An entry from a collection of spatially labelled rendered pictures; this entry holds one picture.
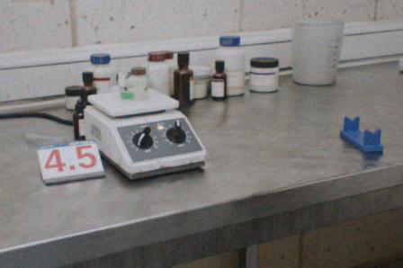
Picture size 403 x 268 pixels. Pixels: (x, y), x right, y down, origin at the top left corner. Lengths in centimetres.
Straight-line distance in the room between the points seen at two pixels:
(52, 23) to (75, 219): 69
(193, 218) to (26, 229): 21
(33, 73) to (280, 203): 67
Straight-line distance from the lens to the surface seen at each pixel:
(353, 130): 113
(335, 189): 94
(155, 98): 100
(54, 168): 92
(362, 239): 209
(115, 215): 79
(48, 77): 135
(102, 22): 142
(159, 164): 90
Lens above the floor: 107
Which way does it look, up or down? 16 degrees down
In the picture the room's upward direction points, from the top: 1 degrees counter-clockwise
